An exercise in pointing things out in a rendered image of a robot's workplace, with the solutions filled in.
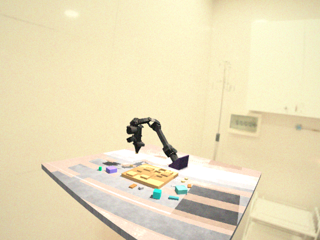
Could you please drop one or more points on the cyan cube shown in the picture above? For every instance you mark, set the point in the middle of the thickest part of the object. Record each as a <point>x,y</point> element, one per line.
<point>157,193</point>

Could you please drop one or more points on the small orange flat bar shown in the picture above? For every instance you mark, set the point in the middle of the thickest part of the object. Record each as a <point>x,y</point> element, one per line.
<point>132,186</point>

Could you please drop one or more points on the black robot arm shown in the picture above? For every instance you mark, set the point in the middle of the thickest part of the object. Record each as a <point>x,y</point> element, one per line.
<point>135,127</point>

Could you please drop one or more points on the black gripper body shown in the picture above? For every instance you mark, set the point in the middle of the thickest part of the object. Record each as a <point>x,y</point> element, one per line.
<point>138,141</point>

